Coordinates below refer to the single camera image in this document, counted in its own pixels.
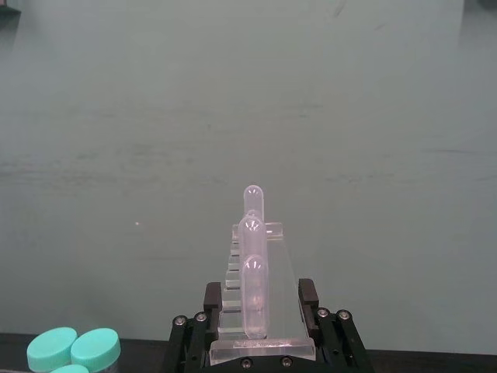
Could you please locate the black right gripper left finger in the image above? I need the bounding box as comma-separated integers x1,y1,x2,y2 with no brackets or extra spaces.
168,281,223,373

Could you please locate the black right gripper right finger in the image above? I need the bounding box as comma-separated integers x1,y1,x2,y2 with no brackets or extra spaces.
297,277,374,373

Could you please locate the clear acrylic tube rack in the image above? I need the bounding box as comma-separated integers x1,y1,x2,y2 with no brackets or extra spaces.
209,220,316,367

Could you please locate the black table cloth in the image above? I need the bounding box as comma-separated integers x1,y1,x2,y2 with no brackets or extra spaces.
0,332,497,373

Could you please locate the clear plastic test tube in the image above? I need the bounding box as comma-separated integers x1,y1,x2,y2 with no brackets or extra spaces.
242,184,266,223
237,215,268,266
241,253,270,339

